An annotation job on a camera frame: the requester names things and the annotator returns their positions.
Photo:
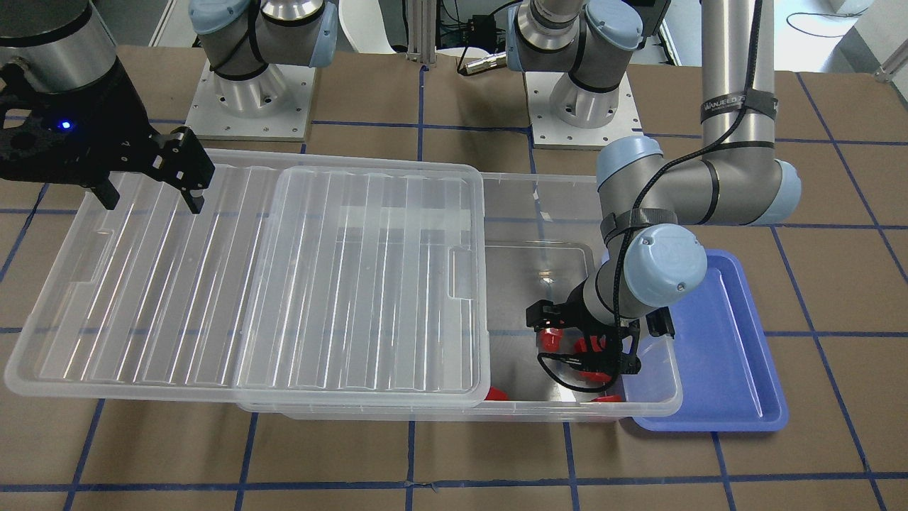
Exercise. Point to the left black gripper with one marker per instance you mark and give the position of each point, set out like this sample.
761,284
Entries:
572,317

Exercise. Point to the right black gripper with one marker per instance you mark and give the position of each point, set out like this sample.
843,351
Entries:
126,113

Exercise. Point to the clear plastic box lid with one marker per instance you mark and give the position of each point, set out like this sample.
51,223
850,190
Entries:
305,280

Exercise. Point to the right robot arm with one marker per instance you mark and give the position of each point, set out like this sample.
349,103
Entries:
64,45

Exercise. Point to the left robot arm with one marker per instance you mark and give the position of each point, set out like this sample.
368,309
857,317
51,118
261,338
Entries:
648,201

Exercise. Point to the blue plastic tray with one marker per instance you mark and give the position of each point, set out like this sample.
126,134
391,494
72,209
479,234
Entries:
716,374

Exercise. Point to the red block under lid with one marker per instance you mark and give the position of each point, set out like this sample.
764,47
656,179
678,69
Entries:
496,395

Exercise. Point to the white chair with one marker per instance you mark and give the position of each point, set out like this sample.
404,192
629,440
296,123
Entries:
363,26

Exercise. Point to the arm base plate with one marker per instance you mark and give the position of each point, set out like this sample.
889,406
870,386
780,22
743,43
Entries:
563,116
274,106

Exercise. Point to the aluminium frame post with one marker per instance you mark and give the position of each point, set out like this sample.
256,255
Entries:
421,31

